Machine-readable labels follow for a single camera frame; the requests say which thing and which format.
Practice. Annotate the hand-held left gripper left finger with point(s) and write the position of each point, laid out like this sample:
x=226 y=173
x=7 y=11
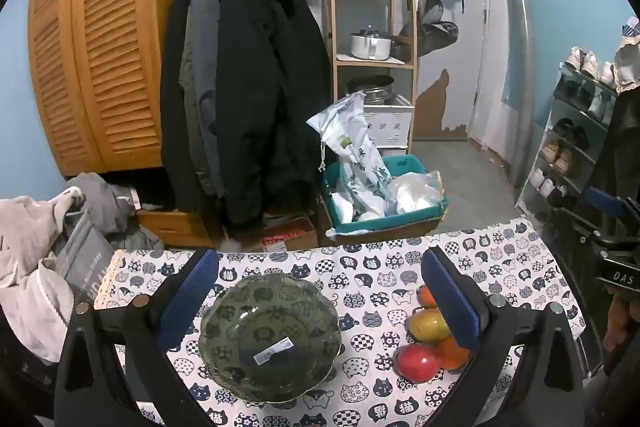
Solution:
x=192 y=297

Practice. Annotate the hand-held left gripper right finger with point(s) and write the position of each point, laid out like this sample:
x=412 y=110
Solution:
x=450 y=302

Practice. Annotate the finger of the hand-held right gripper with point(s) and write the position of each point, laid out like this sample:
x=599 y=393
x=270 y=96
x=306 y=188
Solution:
x=605 y=202
x=592 y=239

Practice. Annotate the small orange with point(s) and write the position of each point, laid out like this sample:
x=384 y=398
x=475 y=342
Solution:
x=425 y=296

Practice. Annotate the large orange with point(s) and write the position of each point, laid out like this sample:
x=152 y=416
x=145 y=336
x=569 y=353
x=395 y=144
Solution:
x=452 y=354

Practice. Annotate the green glass bowl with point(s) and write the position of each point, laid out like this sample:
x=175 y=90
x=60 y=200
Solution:
x=260 y=307

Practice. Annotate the red apple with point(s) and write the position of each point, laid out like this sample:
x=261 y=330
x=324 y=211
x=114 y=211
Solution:
x=417 y=362

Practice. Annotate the person's right hand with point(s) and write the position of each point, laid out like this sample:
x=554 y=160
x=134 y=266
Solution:
x=622 y=322

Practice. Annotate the shoe rack with shoes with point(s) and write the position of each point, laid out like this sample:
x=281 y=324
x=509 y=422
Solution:
x=562 y=159

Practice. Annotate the wooden drawer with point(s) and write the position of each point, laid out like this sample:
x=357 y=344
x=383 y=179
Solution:
x=170 y=222

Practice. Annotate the metal shoe rack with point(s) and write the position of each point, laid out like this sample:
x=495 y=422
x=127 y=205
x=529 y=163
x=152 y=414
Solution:
x=575 y=109

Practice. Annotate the cat print tablecloth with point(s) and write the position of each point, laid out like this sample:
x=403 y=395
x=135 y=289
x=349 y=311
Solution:
x=350 y=267

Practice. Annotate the grey printed bag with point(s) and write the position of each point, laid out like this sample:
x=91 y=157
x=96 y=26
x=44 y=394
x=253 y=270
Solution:
x=87 y=257

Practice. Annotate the clear plastic bag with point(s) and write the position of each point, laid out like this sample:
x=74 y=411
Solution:
x=415 y=194

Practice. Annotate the red flat box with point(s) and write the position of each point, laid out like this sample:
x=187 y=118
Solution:
x=287 y=234

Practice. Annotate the grey clothes pile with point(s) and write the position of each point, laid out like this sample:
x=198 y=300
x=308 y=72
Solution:
x=100 y=202

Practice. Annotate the teal storage box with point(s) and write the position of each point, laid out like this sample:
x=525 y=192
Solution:
x=405 y=164

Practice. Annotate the light grey blanket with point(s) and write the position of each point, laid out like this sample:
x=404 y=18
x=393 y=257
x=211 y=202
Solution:
x=30 y=267

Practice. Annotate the printed plastic bag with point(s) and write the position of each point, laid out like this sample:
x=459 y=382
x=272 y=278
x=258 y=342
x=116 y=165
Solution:
x=350 y=142

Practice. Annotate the white plastic basket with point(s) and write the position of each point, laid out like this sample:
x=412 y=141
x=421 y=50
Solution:
x=387 y=122

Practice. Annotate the black jacket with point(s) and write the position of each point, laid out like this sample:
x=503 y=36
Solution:
x=172 y=107

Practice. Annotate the grey metal pipe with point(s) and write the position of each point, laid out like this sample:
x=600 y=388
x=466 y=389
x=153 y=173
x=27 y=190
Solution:
x=515 y=32

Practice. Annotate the grey padded jacket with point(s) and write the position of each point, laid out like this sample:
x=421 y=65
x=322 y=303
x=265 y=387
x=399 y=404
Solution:
x=200 y=82

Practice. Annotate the metal steamer pot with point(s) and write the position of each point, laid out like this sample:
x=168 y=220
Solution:
x=372 y=89

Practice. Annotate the white door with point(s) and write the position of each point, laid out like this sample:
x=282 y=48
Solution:
x=450 y=32

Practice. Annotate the wooden louvre wardrobe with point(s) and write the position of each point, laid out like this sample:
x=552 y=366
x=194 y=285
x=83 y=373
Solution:
x=110 y=57

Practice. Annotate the metal cooking pot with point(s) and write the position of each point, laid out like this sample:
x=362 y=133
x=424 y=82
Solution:
x=370 y=44

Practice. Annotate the wooden shelf rack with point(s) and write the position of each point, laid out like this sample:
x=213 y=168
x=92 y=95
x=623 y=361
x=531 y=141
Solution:
x=334 y=32

